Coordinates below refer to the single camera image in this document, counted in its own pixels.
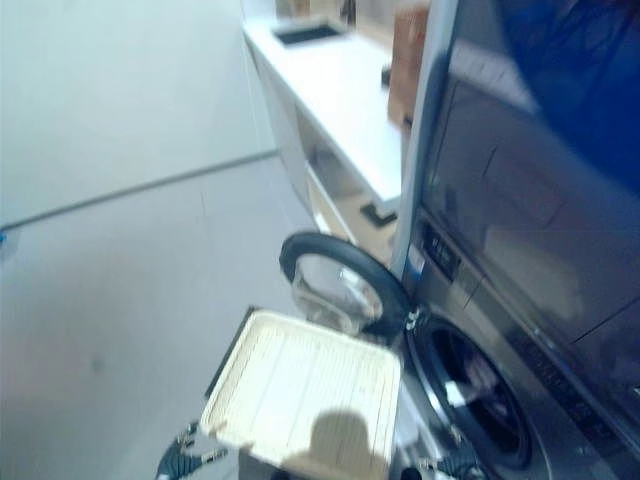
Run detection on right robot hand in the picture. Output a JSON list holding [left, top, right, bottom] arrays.
[[408, 446, 484, 480]]

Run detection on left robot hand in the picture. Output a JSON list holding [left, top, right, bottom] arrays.
[[153, 421, 231, 480]]

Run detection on clothes in washer drum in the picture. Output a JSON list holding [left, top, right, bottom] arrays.
[[443, 357, 504, 404]]

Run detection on grey front-load washing machine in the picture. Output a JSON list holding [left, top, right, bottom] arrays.
[[399, 294, 640, 480]]

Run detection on white slatted laundry basket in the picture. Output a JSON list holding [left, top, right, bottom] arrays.
[[199, 308, 404, 480]]

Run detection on round black-rimmed washer door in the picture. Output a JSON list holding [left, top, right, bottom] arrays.
[[279, 230, 427, 347]]

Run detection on grey stacked dryer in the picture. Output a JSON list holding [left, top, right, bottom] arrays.
[[392, 0, 640, 386]]

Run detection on white counter cabinet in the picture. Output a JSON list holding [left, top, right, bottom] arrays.
[[241, 13, 417, 236]]

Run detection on brown cardboard box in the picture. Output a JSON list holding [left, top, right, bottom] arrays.
[[387, 3, 432, 132]]

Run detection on black recessed counter sink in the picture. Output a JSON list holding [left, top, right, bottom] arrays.
[[271, 20, 342, 47]]

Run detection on black square handle piece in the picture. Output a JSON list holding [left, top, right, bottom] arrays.
[[361, 201, 397, 230]]

